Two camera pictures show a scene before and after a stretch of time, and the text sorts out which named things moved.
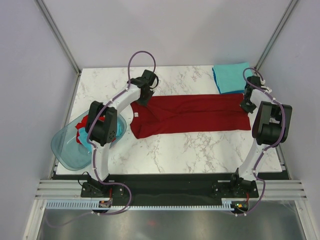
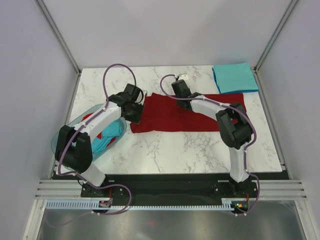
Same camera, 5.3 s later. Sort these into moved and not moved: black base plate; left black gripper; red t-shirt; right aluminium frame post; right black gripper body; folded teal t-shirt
Moved: left black gripper; right black gripper body
Not moved: black base plate; red t-shirt; right aluminium frame post; folded teal t-shirt
